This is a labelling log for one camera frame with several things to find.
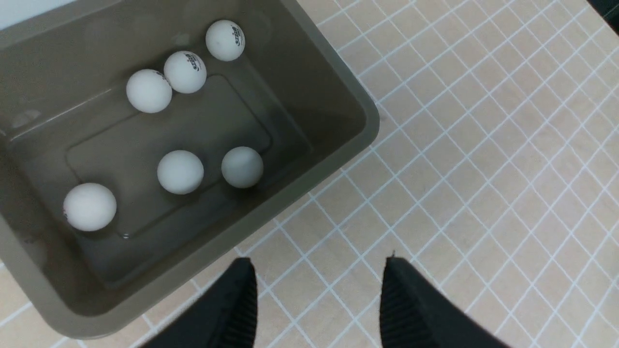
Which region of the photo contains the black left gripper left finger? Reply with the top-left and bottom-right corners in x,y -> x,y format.
144,258 -> 258,348

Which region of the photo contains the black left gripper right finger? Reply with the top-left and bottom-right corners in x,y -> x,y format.
380,256 -> 508,348

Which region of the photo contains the plain white ball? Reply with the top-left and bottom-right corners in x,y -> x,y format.
157,150 -> 204,195

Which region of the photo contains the olive green plastic bin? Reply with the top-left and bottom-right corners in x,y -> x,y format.
0,0 -> 380,339

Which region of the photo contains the white ball logo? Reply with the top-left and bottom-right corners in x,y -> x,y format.
163,51 -> 207,93

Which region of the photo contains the checkered beige tablecloth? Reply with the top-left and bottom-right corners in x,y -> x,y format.
1,0 -> 619,348

